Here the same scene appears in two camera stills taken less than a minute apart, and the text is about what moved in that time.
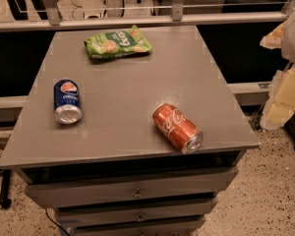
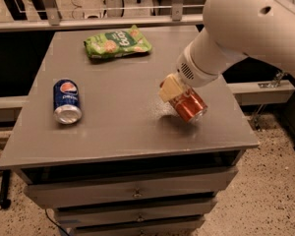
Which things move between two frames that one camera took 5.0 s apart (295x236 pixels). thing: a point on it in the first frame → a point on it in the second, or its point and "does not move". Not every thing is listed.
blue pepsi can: [66, 98] does not move
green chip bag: [117, 43] does not move
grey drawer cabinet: [111, 173] does not move
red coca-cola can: [178, 129] → [190, 104]
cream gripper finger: [286, 94] → [188, 73]
